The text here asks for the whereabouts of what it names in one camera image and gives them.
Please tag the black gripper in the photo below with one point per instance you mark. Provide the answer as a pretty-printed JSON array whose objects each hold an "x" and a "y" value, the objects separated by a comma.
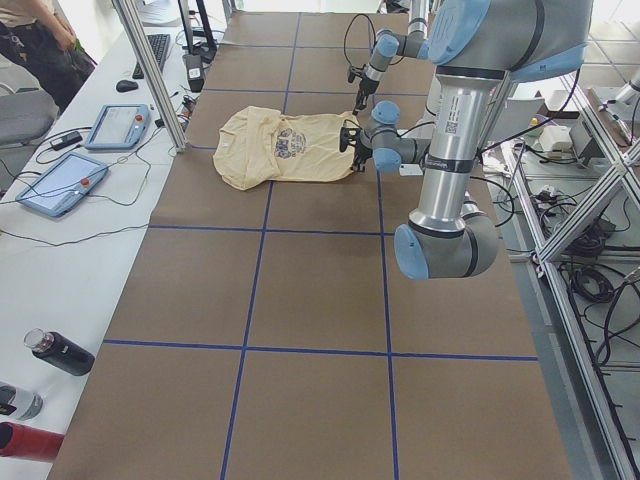
[
  {"x": 361, "y": 148},
  {"x": 365, "y": 87}
]

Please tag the upper blue teach pendant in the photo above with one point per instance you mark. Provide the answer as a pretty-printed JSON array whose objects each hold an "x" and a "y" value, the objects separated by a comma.
[{"x": 118, "y": 127}]

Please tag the aluminium frame post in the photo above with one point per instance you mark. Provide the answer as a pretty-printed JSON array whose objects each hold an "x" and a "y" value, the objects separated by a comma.
[{"x": 133, "y": 27}]

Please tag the black water bottle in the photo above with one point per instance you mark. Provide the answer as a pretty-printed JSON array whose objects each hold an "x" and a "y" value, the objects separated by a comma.
[{"x": 59, "y": 351}]

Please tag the brown table mat blue grid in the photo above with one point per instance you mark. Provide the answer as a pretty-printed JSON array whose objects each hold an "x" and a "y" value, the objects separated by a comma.
[{"x": 269, "y": 334}]

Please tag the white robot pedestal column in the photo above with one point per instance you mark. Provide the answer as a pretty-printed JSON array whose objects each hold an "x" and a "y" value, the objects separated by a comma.
[{"x": 432, "y": 102}]

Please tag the person in beige shirt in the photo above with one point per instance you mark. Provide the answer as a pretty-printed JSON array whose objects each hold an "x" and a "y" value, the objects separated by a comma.
[{"x": 36, "y": 37}]

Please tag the lower blue teach pendant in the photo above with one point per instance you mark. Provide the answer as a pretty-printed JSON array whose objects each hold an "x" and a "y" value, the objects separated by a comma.
[{"x": 61, "y": 187}]

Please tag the clear water bottle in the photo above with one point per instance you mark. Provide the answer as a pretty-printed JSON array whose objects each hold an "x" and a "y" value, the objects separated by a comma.
[{"x": 18, "y": 403}]

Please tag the black computer mouse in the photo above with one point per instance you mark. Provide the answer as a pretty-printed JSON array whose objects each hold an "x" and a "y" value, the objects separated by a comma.
[{"x": 124, "y": 86}]

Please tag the blue teach pendant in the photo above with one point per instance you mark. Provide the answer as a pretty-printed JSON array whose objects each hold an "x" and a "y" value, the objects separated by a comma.
[
  {"x": 118, "y": 127},
  {"x": 61, "y": 187}
]

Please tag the yellow long sleeve shirt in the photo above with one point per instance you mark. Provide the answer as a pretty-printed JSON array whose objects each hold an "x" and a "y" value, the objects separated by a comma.
[{"x": 261, "y": 144}]

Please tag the black keyboard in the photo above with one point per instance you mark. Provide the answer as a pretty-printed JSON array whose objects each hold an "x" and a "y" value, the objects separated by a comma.
[{"x": 160, "y": 46}]

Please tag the red water bottle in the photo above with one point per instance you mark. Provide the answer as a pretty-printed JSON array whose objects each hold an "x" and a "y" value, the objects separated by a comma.
[{"x": 28, "y": 443}]

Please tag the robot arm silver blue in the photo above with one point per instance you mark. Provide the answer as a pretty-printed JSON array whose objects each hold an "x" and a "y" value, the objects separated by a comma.
[
  {"x": 473, "y": 45},
  {"x": 389, "y": 45}
]

